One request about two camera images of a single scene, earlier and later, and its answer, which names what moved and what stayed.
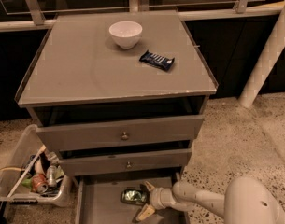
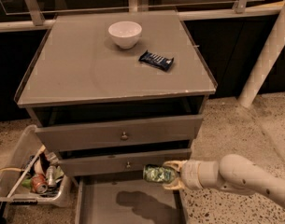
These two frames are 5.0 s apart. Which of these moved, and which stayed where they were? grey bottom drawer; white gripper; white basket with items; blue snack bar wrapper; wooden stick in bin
Moved: white gripper
Stayed: grey bottom drawer; wooden stick in bin; blue snack bar wrapper; white basket with items
